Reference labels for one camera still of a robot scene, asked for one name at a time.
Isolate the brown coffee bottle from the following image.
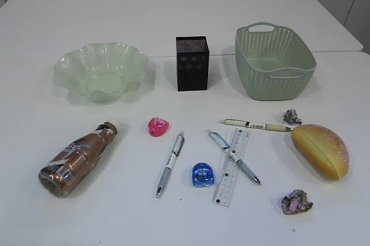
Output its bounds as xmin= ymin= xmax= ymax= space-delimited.
xmin=38 ymin=117 xmax=122 ymax=197

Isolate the light blue pen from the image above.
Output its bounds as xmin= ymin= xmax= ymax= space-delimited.
xmin=207 ymin=130 xmax=261 ymax=185

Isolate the small grey paper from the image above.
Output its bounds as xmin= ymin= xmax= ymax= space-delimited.
xmin=283 ymin=109 xmax=302 ymax=125

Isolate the pink grey paper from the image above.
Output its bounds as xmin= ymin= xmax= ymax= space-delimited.
xmin=281 ymin=189 xmax=313 ymax=215

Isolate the cream white pen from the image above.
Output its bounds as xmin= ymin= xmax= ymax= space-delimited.
xmin=219 ymin=119 xmax=293 ymax=132

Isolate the white grey-grip pen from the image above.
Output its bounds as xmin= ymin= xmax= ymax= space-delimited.
xmin=156 ymin=131 xmax=185 ymax=198

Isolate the clear plastic ruler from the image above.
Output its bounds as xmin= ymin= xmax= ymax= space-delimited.
xmin=213 ymin=129 xmax=250 ymax=207

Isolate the green glass wavy plate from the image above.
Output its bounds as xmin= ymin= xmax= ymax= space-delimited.
xmin=53 ymin=42 xmax=148 ymax=103

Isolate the black mesh pen holder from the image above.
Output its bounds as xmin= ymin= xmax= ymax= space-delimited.
xmin=176 ymin=36 xmax=209 ymax=91

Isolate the pink pencil sharpener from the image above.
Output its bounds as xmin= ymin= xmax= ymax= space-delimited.
xmin=148 ymin=117 xmax=169 ymax=137

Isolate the yellow sugared bread bun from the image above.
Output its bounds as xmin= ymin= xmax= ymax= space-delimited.
xmin=291 ymin=124 xmax=350 ymax=181

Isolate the blue pencil sharpener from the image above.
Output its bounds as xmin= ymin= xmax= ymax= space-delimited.
xmin=191 ymin=162 xmax=214 ymax=187

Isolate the green plastic woven basket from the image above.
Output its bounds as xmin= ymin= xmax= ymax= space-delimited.
xmin=235 ymin=22 xmax=317 ymax=101

